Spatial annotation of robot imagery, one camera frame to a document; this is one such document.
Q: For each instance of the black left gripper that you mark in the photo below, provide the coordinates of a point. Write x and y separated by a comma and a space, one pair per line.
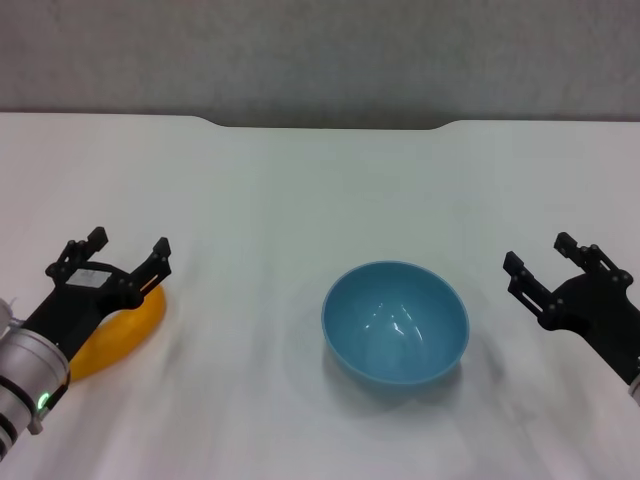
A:
75, 305

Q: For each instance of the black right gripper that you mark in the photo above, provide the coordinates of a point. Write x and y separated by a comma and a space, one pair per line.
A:
605, 320

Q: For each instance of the blue plastic bowl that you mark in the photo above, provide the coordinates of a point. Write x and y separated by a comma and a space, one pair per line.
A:
395, 325

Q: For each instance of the yellow banana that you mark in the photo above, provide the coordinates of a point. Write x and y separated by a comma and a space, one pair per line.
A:
120, 340

